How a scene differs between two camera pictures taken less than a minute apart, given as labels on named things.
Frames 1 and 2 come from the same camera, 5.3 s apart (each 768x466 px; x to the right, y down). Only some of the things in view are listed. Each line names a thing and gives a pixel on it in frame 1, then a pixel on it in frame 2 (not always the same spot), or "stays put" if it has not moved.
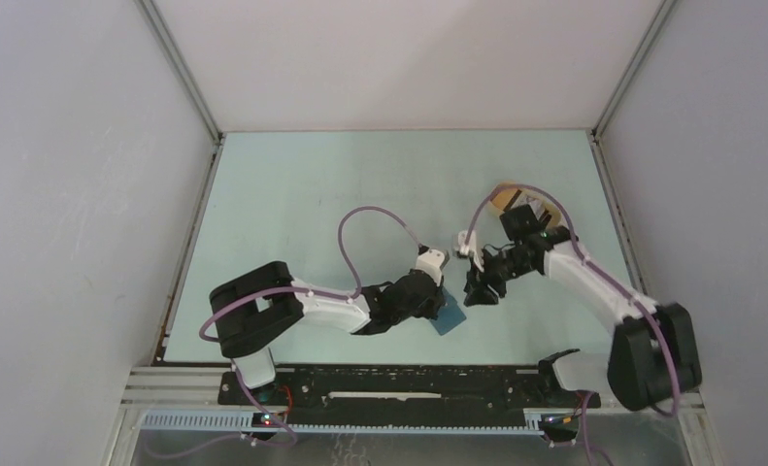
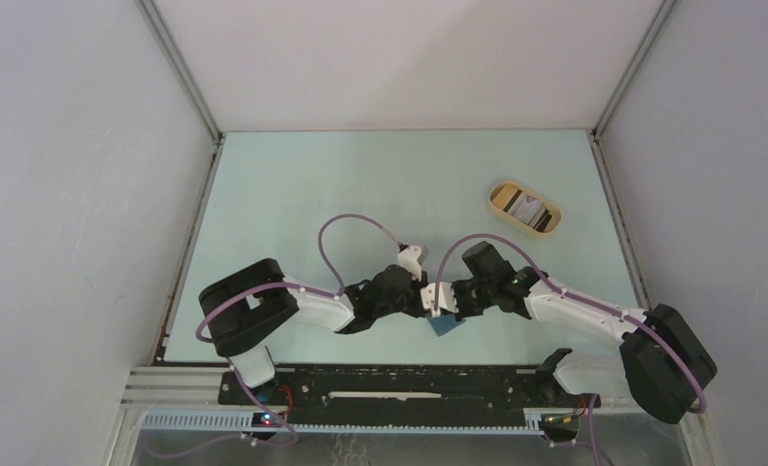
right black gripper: (477, 283) → (462, 314)
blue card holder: (450, 316) stays put
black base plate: (399, 391) stays put
